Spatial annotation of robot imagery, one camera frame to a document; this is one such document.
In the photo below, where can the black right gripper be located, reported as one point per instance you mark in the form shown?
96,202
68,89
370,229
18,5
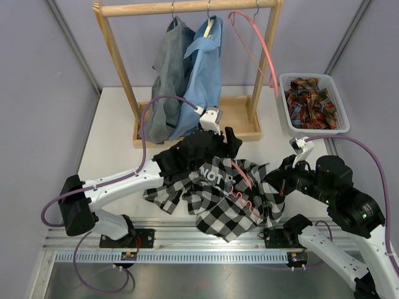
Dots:
280,179

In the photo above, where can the white plastic basket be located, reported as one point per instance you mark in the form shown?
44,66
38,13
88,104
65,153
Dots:
325,81

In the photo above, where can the black white checkered shirt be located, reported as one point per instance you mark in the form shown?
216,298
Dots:
205,191

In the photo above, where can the grey shirt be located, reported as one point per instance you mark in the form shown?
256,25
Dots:
174,71

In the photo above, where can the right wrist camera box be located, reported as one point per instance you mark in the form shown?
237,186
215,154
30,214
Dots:
302,147

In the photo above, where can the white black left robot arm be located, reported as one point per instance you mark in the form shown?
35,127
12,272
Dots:
81,203

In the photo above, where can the blue shirt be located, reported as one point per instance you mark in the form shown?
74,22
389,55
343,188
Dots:
204,86

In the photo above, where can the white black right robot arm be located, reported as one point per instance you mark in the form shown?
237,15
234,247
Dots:
355,212

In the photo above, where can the slotted grey cable duct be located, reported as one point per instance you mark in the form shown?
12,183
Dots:
171,257

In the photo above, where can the red plaid shirt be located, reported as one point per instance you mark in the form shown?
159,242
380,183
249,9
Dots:
310,107

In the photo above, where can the wooden clothes rack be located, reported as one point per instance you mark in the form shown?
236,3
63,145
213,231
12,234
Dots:
240,112

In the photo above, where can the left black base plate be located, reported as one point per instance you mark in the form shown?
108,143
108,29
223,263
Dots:
144,238

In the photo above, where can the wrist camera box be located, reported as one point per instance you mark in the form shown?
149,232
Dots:
302,147
210,119

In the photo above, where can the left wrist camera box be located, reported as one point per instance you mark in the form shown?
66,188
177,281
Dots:
210,119

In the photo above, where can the empty pink hanger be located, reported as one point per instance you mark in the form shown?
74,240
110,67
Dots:
258,40

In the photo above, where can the wooden hanger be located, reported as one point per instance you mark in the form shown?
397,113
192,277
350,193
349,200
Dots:
210,21

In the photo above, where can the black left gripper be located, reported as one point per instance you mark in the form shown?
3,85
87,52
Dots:
230,149

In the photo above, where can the pink hanger with chrome hook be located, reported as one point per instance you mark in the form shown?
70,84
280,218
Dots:
245,198

